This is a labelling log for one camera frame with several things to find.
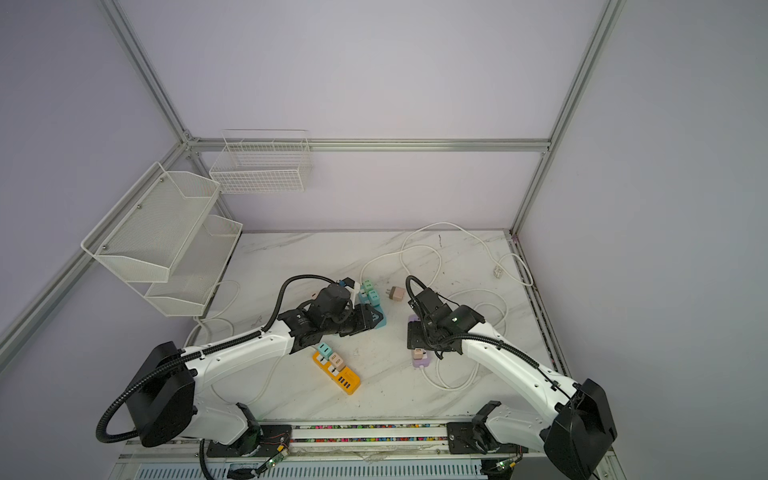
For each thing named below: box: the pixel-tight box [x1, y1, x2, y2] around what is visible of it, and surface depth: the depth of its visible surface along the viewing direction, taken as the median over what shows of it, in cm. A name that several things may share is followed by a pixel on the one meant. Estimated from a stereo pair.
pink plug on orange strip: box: [329, 352, 345, 371], surface depth 81 cm
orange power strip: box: [312, 351, 362, 396], surface depth 84 cm
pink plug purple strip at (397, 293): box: [390, 286, 406, 302], surface depth 103 cm
